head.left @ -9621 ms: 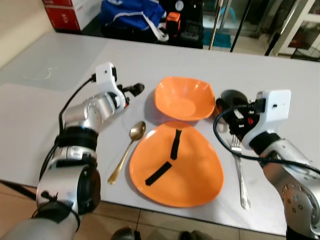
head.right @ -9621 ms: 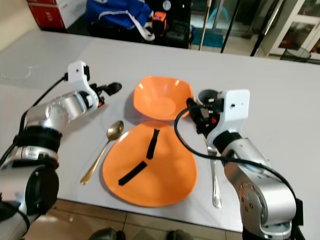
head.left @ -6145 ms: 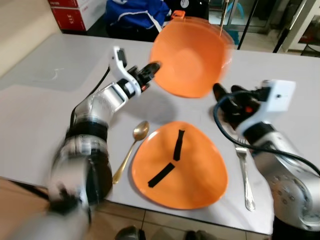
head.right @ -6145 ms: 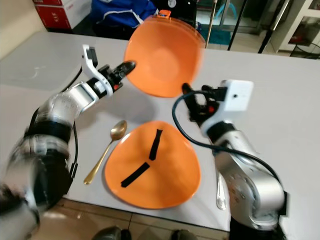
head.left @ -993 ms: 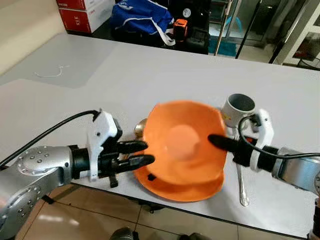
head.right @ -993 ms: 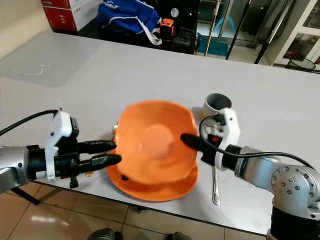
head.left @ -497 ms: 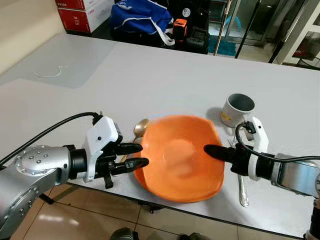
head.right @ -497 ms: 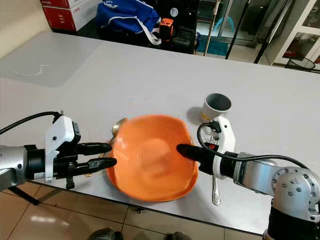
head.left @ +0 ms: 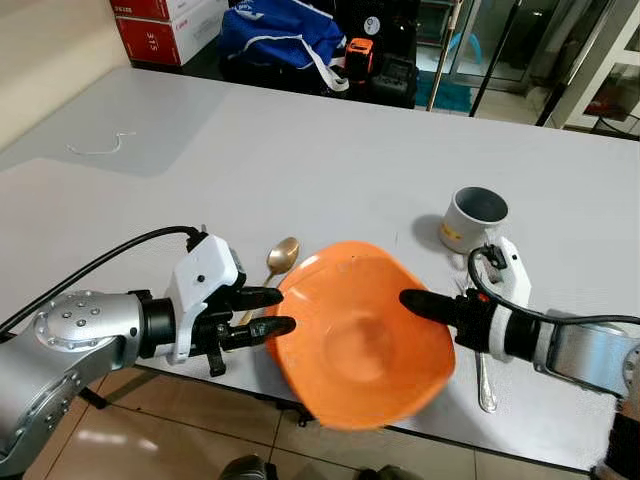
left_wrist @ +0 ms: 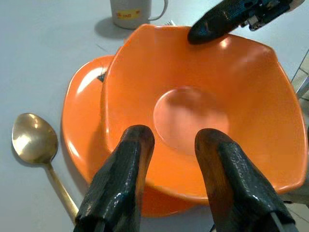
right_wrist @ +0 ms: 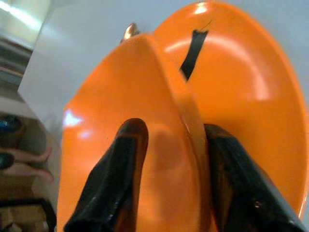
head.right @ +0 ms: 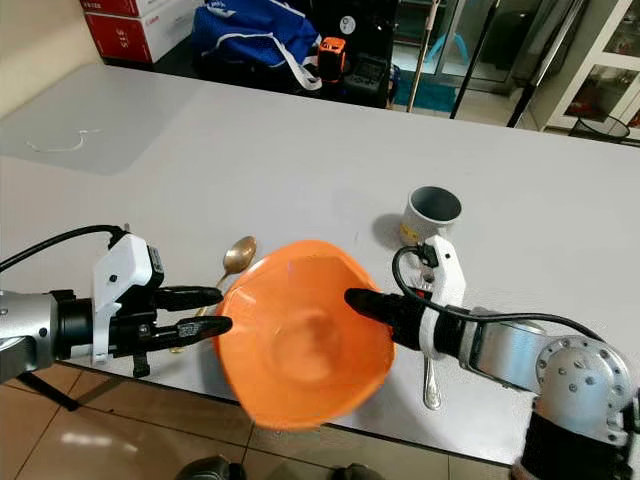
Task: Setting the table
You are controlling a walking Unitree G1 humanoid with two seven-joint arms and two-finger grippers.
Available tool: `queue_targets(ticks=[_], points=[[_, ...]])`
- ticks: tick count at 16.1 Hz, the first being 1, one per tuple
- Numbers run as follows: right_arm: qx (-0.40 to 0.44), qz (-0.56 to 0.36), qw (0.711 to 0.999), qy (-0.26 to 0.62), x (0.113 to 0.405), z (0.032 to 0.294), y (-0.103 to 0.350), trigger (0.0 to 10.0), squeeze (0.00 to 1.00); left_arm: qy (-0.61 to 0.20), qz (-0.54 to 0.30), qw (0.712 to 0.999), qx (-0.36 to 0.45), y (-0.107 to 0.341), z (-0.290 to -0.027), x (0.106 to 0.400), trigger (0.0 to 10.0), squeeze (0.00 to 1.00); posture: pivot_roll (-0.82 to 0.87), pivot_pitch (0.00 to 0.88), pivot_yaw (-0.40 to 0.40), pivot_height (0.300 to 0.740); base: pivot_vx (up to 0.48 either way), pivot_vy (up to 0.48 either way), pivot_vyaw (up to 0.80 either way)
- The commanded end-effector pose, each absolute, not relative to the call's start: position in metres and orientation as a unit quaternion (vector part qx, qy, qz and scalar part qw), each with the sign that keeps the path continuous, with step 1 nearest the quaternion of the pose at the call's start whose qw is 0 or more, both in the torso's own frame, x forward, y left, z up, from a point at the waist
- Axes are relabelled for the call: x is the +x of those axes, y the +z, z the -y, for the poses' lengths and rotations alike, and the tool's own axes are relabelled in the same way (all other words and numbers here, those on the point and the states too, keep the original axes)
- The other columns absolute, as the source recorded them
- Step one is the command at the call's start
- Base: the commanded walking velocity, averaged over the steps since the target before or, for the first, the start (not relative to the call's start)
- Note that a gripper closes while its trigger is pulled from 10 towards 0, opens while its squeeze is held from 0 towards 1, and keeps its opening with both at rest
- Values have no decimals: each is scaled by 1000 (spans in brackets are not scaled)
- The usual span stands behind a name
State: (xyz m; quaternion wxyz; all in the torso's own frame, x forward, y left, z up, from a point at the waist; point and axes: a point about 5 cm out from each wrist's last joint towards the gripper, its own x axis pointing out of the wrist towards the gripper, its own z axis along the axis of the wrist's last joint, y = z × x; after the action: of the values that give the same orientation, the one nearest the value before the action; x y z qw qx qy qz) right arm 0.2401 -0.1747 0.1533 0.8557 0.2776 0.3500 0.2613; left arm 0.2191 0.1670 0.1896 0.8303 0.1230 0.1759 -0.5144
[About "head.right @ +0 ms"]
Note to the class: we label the dark left robot foot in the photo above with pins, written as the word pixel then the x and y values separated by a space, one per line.
pixel 203 470

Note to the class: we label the thick black pole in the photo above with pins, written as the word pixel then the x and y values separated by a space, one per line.
pixel 548 60

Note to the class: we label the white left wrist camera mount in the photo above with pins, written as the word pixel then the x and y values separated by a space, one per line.
pixel 122 265

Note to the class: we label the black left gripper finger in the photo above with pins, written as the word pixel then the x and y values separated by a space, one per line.
pixel 190 297
pixel 195 330

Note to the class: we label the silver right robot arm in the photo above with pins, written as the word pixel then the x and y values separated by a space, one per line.
pixel 560 375

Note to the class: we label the black table leg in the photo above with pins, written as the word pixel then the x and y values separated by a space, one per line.
pixel 60 392

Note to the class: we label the blue duffel bag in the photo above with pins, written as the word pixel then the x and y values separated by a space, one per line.
pixel 245 35

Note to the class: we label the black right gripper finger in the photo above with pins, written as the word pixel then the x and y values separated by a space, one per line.
pixel 372 303

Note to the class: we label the white mug with grey inside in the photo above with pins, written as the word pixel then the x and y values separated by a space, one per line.
pixel 418 222

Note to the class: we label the orange plastic bowl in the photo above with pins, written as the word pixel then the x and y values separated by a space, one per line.
pixel 300 345

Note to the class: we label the large red white cardboard box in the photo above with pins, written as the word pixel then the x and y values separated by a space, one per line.
pixel 130 38

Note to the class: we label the orange black device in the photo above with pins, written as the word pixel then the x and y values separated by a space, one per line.
pixel 332 57

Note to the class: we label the silver metal spoon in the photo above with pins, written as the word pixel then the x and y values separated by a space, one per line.
pixel 432 392

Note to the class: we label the black equipment case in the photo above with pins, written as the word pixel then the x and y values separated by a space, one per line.
pixel 370 80

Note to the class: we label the dark robot foot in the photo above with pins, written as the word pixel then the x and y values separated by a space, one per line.
pixel 203 470
pixel 352 473

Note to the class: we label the thin wooden pole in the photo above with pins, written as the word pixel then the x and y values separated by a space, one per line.
pixel 420 55

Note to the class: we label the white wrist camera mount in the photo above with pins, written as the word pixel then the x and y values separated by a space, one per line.
pixel 450 270
pixel 122 265

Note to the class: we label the slim black pole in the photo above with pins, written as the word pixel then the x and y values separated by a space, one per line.
pixel 473 60

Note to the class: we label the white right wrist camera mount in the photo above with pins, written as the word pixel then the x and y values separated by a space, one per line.
pixel 450 270

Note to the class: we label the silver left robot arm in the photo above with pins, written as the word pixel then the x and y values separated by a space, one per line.
pixel 30 325

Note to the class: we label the white glass door cabinet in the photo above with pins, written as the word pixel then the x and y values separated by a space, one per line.
pixel 605 70

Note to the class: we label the gold metal spoon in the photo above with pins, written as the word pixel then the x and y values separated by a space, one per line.
pixel 240 255

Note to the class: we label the small red white cardboard box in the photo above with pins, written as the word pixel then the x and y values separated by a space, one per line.
pixel 108 6

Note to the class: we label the dark right robot foot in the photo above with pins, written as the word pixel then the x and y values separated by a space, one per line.
pixel 352 473

